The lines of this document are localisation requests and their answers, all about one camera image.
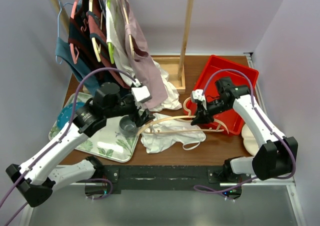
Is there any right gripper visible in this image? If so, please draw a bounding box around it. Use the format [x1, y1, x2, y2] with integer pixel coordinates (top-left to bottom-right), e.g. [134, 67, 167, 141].
[190, 98, 231, 126]

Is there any wooden hanger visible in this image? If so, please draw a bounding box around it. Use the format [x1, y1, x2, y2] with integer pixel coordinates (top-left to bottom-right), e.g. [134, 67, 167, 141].
[120, 0, 135, 59]
[136, 97, 230, 136]

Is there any white tank top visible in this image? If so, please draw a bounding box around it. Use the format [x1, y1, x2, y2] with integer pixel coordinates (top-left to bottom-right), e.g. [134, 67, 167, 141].
[141, 113, 206, 154]

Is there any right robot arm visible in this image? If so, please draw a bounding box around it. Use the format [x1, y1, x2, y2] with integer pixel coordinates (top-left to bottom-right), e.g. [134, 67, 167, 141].
[190, 77, 298, 183]

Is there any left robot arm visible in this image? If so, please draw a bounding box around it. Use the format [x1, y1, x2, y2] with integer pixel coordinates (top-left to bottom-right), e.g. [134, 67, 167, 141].
[6, 82, 153, 208]

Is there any mauve tank top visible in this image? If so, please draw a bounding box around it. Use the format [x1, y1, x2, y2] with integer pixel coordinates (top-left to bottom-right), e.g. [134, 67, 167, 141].
[124, 0, 168, 111]

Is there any teal tank top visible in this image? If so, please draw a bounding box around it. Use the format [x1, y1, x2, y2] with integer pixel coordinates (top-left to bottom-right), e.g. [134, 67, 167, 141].
[61, 38, 100, 96]

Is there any wooden hanger under mauve top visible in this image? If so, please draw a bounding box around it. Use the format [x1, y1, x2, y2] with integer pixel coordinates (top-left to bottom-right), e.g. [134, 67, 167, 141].
[120, 0, 135, 59]

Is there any green hanger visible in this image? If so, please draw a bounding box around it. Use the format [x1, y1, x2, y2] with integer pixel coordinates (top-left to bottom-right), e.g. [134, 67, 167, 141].
[106, 0, 116, 64]

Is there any cream plastic hanger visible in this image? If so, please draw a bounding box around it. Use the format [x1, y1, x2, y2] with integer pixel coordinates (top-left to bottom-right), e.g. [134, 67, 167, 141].
[87, 0, 103, 63]

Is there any pink hanger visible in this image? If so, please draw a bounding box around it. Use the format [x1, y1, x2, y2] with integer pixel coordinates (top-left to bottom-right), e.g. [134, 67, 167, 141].
[68, 0, 89, 64]

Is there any red plastic bin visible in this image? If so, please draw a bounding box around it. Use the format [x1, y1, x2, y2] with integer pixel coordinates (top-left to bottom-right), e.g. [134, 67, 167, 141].
[187, 55, 259, 135]

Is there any floral serving tray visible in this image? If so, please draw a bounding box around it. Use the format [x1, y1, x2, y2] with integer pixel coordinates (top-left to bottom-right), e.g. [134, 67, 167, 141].
[48, 94, 139, 163]

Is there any cream divided plate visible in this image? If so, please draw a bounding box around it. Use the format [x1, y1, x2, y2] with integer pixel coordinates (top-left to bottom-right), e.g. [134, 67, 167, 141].
[241, 124, 259, 156]

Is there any wooden clothes rack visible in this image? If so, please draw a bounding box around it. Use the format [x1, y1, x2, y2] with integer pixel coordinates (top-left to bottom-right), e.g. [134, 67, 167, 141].
[50, 0, 194, 95]

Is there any blue polka dot plate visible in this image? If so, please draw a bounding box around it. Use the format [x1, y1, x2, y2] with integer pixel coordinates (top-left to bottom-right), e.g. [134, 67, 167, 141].
[56, 103, 73, 130]

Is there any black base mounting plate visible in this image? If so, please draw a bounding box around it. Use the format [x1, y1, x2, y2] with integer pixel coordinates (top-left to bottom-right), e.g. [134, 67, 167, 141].
[74, 164, 253, 195]

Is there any white hanging garment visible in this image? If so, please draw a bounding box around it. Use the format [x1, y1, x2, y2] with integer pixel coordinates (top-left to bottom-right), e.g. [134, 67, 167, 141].
[112, 0, 182, 112]

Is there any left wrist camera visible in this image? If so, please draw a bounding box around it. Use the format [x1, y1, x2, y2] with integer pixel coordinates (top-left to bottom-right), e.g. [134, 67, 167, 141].
[131, 85, 152, 104]

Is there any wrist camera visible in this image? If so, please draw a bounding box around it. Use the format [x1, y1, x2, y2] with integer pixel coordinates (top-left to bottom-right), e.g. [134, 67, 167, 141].
[190, 89, 207, 109]
[131, 85, 152, 104]

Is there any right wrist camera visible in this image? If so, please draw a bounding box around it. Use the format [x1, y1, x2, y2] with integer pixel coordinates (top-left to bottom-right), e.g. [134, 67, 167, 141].
[190, 89, 207, 109]

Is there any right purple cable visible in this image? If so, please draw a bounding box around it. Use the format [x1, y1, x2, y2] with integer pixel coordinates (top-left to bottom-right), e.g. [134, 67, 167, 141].
[193, 68, 297, 199]

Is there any purple cable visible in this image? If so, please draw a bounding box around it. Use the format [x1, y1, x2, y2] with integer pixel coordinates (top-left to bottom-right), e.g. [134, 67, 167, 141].
[0, 67, 141, 226]
[193, 68, 297, 199]

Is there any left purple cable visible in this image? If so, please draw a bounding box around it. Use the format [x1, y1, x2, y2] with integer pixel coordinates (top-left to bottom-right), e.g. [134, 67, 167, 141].
[0, 67, 141, 226]

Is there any light blue wire hanger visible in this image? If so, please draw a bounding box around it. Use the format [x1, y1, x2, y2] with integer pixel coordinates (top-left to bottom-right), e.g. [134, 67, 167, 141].
[55, 0, 73, 66]

